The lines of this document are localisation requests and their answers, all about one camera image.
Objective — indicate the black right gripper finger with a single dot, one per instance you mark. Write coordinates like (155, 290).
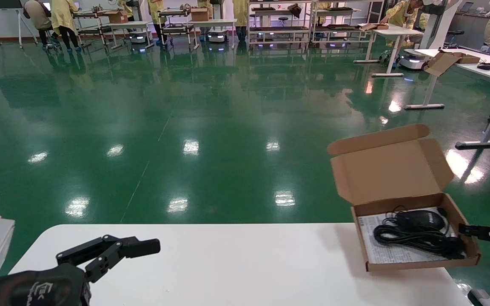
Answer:
(477, 231)

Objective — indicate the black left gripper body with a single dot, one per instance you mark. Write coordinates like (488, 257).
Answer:
(36, 289)

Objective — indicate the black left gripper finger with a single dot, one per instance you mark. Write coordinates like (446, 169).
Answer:
(141, 247)

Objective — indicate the cardboard storage box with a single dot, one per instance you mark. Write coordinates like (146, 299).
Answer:
(389, 170)

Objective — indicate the flat cardboard box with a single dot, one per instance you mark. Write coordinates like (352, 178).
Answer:
(372, 26)

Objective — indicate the brown cardboard box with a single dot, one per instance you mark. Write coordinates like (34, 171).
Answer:
(118, 18)
(200, 15)

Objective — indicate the grey metal table foot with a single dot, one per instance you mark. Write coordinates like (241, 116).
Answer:
(481, 298)

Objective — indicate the white printed paper leaflet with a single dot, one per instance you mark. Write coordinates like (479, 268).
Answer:
(381, 253)

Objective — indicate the black round stool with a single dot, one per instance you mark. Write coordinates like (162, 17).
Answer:
(455, 32)

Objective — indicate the white wheeled robot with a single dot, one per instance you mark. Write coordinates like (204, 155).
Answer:
(436, 25)

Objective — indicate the metal cart with parts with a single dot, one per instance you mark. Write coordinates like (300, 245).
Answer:
(87, 16)
(177, 29)

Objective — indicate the white shelf rack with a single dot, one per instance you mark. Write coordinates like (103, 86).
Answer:
(279, 29)
(343, 27)

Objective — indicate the person in brown jacket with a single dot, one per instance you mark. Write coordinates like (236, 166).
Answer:
(36, 15)

